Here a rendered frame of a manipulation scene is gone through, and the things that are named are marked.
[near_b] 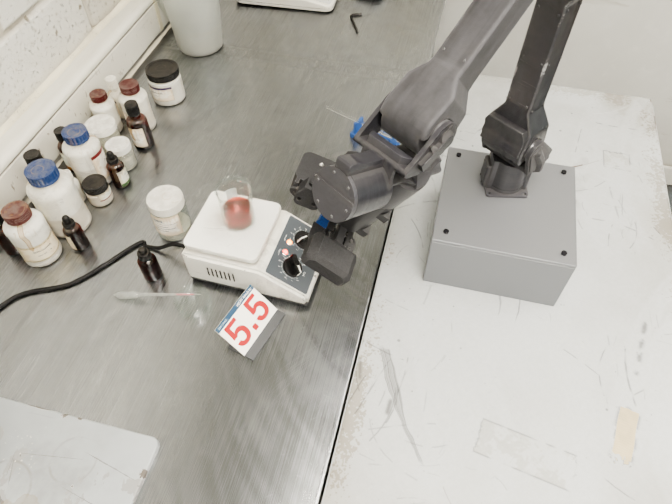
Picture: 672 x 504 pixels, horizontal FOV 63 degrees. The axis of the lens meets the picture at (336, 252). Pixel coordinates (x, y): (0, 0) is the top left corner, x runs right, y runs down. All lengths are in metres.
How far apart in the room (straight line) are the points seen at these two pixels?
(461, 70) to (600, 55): 1.71
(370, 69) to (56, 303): 0.81
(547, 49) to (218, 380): 0.61
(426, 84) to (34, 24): 0.80
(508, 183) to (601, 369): 0.30
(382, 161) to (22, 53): 0.77
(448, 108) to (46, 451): 0.65
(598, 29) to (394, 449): 1.75
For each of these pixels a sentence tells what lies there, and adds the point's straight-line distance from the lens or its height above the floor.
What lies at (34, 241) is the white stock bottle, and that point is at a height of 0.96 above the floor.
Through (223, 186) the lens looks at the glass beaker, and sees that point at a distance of 0.83.
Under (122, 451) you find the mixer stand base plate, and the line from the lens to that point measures 0.80.
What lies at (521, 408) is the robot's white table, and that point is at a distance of 0.82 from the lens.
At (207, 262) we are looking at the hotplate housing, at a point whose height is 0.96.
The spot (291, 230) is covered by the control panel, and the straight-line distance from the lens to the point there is 0.88.
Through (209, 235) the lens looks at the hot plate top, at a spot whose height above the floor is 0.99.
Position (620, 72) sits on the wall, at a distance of 2.32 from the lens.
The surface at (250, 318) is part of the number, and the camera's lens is 0.83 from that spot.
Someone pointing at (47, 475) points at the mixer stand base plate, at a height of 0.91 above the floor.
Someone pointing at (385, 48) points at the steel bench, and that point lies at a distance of 1.39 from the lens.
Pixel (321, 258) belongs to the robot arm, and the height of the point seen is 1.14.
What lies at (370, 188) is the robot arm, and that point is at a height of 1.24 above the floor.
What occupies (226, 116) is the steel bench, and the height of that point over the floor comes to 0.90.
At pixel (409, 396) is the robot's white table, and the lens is 0.80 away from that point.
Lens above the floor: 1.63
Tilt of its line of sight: 52 degrees down
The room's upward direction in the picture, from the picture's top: straight up
